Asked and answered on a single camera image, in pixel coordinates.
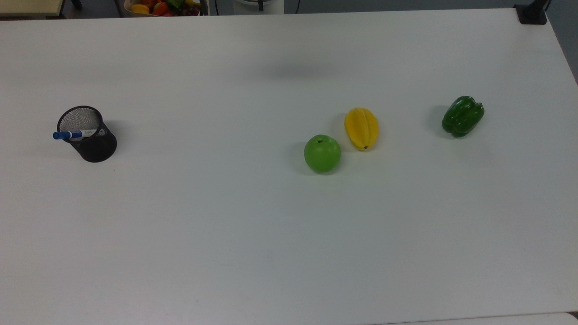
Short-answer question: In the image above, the blue white marker pen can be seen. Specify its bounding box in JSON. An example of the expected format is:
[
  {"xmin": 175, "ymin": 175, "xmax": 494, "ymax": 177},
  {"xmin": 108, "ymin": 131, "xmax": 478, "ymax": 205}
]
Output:
[{"xmin": 53, "ymin": 129, "xmax": 106, "ymax": 140}]

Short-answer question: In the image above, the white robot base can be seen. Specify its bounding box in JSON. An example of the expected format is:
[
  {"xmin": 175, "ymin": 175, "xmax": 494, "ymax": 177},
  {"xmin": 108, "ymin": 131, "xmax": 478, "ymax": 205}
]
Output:
[{"xmin": 233, "ymin": 0, "xmax": 285, "ymax": 15}]

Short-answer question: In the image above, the black mesh pen cup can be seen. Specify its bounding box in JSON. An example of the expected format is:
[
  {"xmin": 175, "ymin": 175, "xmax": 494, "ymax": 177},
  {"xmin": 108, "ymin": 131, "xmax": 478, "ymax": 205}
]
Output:
[{"xmin": 57, "ymin": 106, "xmax": 117, "ymax": 163}]

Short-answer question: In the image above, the green apple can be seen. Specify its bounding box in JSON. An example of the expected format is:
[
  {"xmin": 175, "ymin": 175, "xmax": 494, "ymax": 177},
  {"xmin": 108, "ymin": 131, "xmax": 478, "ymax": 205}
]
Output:
[{"xmin": 304, "ymin": 134, "xmax": 342, "ymax": 174}]

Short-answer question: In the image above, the yellow starfruit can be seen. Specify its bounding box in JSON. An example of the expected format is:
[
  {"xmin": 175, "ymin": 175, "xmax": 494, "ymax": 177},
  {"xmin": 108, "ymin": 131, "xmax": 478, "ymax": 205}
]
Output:
[{"xmin": 344, "ymin": 107, "xmax": 379, "ymax": 151}]

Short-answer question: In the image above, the green bell pepper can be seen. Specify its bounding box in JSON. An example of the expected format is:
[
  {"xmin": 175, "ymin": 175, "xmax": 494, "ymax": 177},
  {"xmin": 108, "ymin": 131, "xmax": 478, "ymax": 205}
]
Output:
[{"xmin": 442, "ymin": 96, "xmax": 485, "ymax": 138}]

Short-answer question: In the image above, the box of toy fruit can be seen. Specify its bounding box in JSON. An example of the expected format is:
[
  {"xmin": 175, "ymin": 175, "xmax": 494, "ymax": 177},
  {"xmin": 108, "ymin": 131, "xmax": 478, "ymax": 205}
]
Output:
[{"xmin": 123, "ymin": 0, "xmax": 211, "ymax": 18}]

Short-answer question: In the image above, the light wooden side table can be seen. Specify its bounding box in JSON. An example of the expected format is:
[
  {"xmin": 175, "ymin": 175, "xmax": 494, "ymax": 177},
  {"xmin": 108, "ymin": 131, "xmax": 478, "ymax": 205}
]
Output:
[{"xmin": 0, "ymin": 0, "xmax": 66, "ymax": 19}]

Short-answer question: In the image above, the black table clamp mount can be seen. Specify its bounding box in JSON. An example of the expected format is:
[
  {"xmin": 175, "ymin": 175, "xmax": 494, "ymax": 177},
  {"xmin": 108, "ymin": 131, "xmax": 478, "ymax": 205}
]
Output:
[{"xmin": 514, "ymin": 0, "xmax": 551, "ymax": 25}]

